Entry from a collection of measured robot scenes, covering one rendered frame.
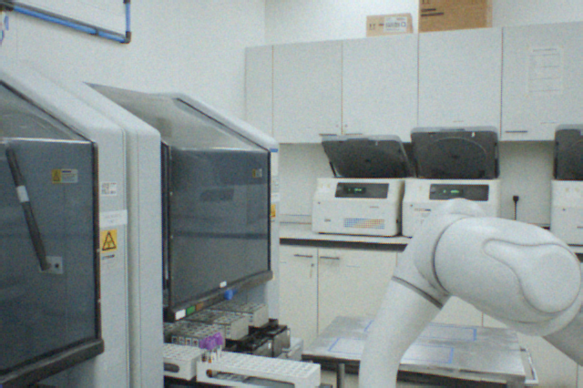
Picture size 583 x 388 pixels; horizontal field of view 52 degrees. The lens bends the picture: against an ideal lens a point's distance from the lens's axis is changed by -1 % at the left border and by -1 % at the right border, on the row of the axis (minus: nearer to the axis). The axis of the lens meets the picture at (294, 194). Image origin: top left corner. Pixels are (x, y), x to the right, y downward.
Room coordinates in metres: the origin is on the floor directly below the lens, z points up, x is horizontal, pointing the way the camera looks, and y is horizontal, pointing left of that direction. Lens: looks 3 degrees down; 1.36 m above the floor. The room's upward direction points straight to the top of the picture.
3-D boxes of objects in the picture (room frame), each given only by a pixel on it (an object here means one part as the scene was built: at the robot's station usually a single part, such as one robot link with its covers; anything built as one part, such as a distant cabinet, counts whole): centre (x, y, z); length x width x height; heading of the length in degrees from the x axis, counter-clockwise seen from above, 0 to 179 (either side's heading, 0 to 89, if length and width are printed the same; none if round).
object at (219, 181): (1.83, 0.42, 1.28); 0.61 x 0.51 x 0.63; 158
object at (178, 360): (1.57, 0.38, 0.83); 0.30 x 0.10 x 0.06; 68
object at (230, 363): (1.45, 0.09, 0.83); 0.30 x 0.10 x 0.06; 68
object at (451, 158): (3.81, -1.02, 1.24); 0.62 x 0.56 x 0.69; 158
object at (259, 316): (1.95, 0.12, 0.85); 0.12 x 0.02 x 0.06; 157
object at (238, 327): (1.81, 0.18, 0.85); 0.12 x 0.02 x 0.06; 157
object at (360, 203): (4.02, -0.48, 1.22); 0.62 x 0.56 x 0.64; 156
